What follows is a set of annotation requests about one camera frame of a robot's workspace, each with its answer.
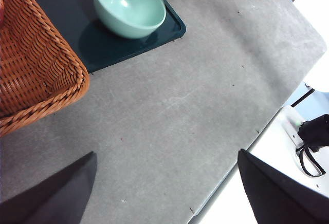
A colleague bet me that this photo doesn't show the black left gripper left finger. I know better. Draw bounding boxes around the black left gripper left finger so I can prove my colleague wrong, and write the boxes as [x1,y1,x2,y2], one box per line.
[0,151,98,224]

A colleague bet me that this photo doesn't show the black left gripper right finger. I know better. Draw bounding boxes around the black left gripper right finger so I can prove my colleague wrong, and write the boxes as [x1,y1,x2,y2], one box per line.
[237,148,329,224]

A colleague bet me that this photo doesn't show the teal ribbed bowl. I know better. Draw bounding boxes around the teal ribbed bowl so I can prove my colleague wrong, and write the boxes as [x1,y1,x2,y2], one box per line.
[93,0,167,39]

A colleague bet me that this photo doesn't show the dark rectangular tray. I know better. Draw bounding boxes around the dark rectangular tray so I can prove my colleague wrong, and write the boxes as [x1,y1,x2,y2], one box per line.
[28,0,187,74]

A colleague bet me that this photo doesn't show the brown wicker basket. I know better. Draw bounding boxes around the brown wicker basket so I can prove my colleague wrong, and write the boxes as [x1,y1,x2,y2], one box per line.
[0,0,90,137]

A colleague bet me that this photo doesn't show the black looped base cable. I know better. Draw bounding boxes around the black looped base cable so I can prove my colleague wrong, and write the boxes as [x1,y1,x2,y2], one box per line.
[295,143,326,178]

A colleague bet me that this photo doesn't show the black frame bar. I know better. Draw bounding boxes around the black frame bar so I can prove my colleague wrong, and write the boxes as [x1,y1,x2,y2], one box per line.
[290,87,316,108]

